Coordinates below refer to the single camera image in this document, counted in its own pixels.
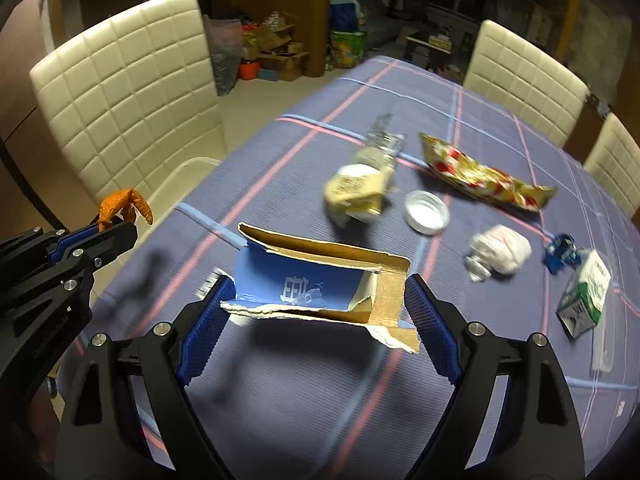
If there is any dark sofa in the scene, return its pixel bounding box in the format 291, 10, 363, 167
350, 0, 418, 47

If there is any wooden cabinet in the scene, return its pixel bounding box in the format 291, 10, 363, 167
210, 0, 331, 78

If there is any pile of cardboard boxes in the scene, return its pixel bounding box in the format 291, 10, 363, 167
249, 12, 311, 82

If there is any torn blue cardboard piece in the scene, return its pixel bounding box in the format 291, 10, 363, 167
220, 222, 421, 356

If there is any green printed bag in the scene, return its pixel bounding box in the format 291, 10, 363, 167
329, 30, 369, 69

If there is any white round lid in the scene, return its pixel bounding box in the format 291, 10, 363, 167
404, 190, 450, 235

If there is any crumpled yellow paper wrapper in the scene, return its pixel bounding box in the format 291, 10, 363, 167
322, 112, 407, 228

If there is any orange peel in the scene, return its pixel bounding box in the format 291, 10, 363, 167
97, 187, 154, 233

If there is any crumpled blue wrapper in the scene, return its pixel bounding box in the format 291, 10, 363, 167
544, 233, 581, 275

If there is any red and gold snack bag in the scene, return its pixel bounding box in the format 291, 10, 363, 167
419, 132, 557, 212

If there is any blue bag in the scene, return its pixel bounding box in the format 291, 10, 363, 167
330, 2, 362, 33

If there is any grey plastic bag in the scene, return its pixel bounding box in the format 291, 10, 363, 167
204, 16, 247, 96

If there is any blue plaid tablecloth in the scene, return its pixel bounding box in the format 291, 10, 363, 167
55, 55, 640, 480

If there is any crumpled white tissue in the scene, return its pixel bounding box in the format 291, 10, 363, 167
465, 225, 532, 283

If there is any clear plastic wrapper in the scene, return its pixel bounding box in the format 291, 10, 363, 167
592, 330, 616, 373

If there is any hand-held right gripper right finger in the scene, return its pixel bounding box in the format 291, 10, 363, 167
404, 274, 586, 480

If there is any cream quilted chair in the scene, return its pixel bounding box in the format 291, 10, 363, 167
29, 0, 228, 211
582, 112, 640, 221
462, 19, 590, 148

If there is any small green white carton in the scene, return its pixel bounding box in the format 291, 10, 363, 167
556, 249, 612, 341

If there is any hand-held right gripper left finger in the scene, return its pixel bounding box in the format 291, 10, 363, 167
52, 275, 237, 480

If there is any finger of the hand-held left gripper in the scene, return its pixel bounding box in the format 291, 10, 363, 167
0, 226, 107, 283
0, 222, 139, 335

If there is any low coffee table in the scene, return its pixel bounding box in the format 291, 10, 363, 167
403, 30, 463, 69

